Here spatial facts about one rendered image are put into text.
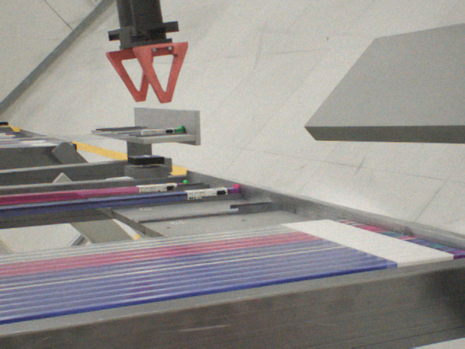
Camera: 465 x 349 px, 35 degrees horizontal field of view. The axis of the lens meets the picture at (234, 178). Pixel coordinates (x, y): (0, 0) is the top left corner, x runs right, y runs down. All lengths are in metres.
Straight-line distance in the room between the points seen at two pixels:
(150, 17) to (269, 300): 0.53
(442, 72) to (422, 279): 0.67
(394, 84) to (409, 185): 0.90
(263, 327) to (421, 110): 0.70
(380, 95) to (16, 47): 7.56
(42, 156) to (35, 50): 6.81
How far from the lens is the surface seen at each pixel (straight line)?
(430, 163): 2.19
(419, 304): 0.61
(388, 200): 2.18
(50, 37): 8.77
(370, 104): 1.29
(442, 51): 1.29
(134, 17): 0.97
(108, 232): 1.48
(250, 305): 0.53
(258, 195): 1.00
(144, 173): 1.20
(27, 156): 1.94
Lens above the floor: 1.16
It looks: 23 degrees down
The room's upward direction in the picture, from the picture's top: 43 degrees counter-clockwise
